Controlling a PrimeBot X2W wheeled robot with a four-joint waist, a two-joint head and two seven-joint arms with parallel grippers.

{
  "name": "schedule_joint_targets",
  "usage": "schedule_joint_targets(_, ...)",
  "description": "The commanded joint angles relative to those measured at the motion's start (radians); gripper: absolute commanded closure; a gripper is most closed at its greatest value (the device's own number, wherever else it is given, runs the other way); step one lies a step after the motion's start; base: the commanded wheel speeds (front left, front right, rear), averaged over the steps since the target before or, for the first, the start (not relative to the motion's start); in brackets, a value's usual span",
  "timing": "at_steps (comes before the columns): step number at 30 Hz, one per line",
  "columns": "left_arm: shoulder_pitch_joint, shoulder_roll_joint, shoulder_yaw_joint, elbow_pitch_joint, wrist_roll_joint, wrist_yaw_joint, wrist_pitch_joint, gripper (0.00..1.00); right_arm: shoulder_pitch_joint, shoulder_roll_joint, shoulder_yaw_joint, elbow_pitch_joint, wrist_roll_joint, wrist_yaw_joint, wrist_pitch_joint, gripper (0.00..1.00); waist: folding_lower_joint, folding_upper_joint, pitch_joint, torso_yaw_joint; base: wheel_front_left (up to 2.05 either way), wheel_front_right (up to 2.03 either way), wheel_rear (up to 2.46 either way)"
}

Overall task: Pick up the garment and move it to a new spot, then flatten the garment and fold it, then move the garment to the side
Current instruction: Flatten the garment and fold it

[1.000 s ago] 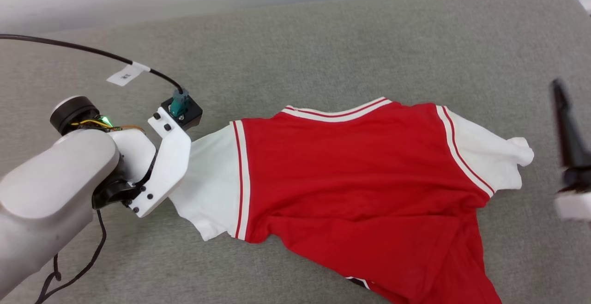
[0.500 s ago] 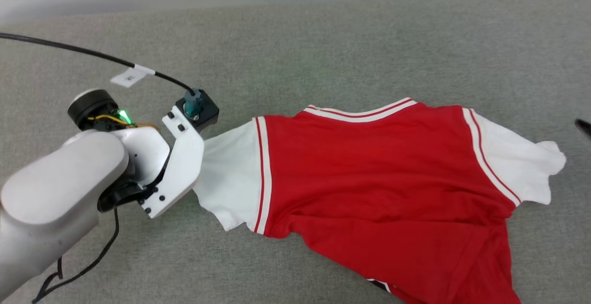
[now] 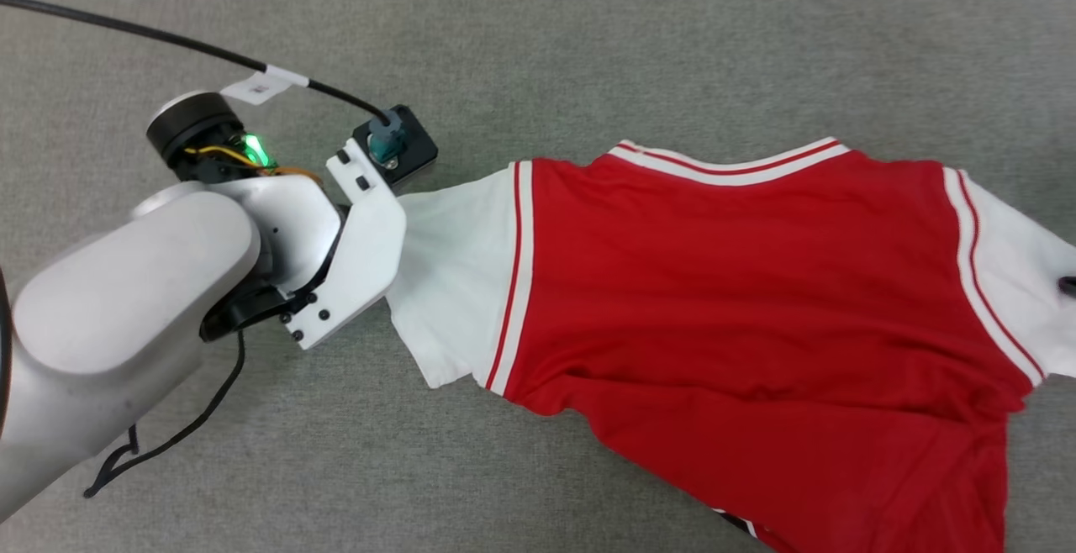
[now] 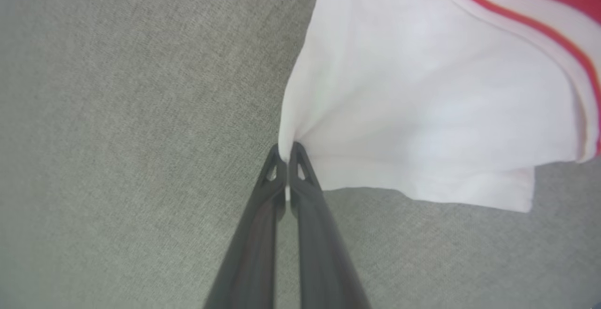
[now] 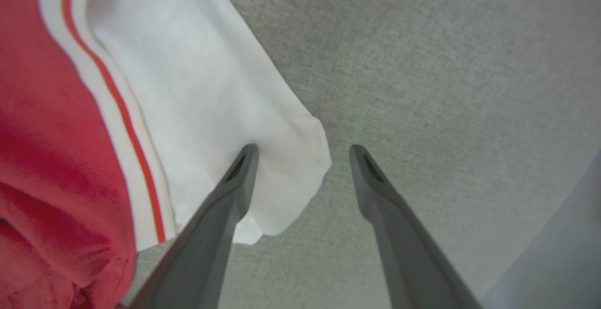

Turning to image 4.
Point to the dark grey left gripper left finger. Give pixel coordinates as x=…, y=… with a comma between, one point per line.
x=251, y=257

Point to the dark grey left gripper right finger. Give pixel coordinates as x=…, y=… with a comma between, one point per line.
x=324, y=262

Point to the red and white jersey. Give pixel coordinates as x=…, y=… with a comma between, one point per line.
x=422, y=112

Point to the grey fabric sofa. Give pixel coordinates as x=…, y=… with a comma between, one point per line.
x=131, y=126

